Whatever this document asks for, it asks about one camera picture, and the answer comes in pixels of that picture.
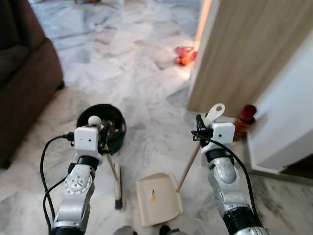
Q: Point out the red-brown spray can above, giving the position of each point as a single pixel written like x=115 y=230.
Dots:
x=243 y=125

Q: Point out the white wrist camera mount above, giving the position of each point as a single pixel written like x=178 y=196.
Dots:
x=85 y=139
x=222 y=134

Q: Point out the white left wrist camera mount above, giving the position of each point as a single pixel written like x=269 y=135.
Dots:
x=85 y=139

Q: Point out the dark brown wooden stair step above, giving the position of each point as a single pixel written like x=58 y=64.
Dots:
x=299 y=169

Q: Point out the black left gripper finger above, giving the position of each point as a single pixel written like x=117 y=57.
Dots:
x=105 y=129

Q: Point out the beige hand broom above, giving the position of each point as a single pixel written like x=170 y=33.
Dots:
x=118 y=190

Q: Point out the grey robot foot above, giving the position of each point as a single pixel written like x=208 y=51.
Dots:
x=172 y=230
x=126 y=230

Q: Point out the dark brown sofa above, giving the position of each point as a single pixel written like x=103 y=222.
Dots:
x=24 y=83

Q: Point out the crumpled wrapper trash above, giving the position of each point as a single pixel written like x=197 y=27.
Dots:
x=116 y=128

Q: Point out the red orange floor ornament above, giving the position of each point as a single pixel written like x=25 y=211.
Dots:
x=185 y=55

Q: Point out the grey robot left foot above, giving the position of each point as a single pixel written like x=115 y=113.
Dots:
x=126 y=230

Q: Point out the round black waste bin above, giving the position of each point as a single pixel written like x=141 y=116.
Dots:
x=117 y=138

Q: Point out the light wooden door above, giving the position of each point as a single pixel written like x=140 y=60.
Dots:
x=244 y=49

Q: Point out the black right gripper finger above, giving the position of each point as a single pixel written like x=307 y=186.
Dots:
x=200 y=121

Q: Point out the grey robot right foot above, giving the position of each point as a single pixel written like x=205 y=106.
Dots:
x=172 y=230

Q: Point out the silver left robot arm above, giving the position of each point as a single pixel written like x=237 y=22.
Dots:
x=78 y=185

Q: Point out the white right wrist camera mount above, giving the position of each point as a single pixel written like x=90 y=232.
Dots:
x=222 y=134

